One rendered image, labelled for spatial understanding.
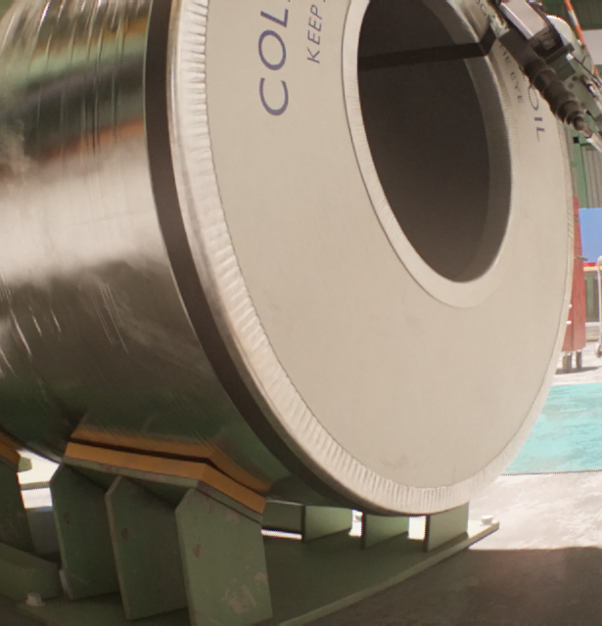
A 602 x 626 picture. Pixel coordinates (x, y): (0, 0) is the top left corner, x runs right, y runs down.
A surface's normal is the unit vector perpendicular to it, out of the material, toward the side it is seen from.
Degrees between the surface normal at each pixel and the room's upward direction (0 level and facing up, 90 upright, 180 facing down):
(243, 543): 90
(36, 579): 90
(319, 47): 90
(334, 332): 90
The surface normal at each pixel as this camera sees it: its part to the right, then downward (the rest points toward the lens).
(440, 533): 0.80, -0.04
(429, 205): -0.55, -0.43
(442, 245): -0.43, -0.72
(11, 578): -0.59, 0.01
